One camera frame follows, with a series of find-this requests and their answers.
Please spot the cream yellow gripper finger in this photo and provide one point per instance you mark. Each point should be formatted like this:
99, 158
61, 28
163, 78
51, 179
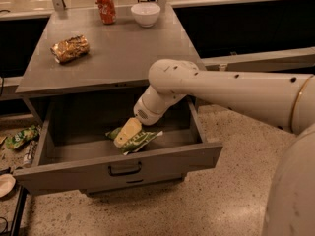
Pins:
132, 127

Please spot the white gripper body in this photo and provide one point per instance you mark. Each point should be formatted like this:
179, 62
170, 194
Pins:
145, 113

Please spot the green jalapeno chip bag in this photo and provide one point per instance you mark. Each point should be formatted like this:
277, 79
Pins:
141, 139

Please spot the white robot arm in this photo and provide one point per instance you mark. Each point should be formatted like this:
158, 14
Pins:
282, 100

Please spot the grey cabinet with counter top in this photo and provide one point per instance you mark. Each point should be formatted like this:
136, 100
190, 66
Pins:
120, 57

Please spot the open grey top drawer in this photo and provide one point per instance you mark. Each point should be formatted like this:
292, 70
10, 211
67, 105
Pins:
74, 155

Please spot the gold brown chip bag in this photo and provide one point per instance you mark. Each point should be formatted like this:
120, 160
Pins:
70, 49

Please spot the green snack bag on floor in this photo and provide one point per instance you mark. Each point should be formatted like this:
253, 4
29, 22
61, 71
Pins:
22, 137

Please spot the white ceramic bowl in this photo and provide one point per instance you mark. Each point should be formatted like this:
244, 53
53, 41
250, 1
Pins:
145, 14

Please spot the orange soda can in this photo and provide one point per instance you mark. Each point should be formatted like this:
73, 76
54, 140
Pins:
107, 11

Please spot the white wrapped snack on floor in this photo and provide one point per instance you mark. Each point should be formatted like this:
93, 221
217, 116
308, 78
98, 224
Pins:
30, 153

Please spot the black metal stand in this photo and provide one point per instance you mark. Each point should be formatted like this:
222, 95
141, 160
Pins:
13, 228

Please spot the white plate on floor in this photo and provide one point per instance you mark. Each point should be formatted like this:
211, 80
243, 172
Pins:
7, 183

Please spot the black drawer handle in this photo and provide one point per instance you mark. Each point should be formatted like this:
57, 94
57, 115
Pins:
124, 171
134, 181

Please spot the black lower drawer handle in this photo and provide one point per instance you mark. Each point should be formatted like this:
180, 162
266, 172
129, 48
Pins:
134, 181

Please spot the grey metal rail frame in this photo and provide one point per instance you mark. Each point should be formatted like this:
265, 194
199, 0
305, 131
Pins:
263, 61

